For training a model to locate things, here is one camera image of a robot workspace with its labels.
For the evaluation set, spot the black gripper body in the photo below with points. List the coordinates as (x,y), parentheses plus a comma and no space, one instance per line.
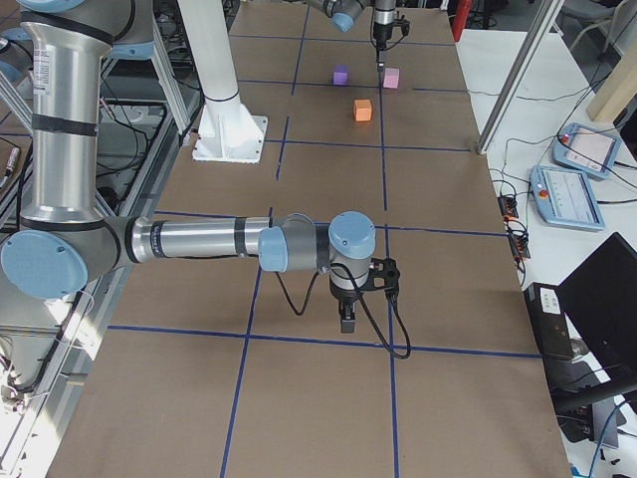
(345,298)
(380,29)

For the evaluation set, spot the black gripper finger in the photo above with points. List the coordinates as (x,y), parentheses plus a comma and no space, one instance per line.
(380,59)
(347,317)

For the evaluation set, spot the orange foam cube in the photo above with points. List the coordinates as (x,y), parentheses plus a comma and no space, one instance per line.
(362,110)

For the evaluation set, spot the pink foam cube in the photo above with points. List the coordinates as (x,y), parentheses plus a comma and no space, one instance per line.
(391,78)

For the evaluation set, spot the purple foam cube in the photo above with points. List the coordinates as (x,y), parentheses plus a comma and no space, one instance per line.
(340,75)

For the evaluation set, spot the black power strip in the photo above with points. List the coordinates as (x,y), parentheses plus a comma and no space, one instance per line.
(517,232)

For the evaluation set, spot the black box with label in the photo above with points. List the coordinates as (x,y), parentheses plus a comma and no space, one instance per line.
(548,322)

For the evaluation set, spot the far blue teach pendant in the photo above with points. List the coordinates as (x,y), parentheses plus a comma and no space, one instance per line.
(586,149)

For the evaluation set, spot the blue teach pendant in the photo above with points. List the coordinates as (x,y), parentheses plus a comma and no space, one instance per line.
(564,198)
(586,149)

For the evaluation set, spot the near blue teach pendant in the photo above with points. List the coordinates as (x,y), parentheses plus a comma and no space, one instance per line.
(564,198)

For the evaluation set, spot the black laptop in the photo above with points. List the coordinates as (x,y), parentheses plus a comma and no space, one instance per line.
(599,298)

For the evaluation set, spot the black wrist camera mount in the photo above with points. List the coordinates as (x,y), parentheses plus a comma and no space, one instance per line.
(383,275)
(403,24)

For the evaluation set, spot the aluminium frame post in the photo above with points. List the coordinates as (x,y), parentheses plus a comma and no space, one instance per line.
(539,29)

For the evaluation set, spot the white pedestal column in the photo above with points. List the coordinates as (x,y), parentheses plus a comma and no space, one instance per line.
(227,132)

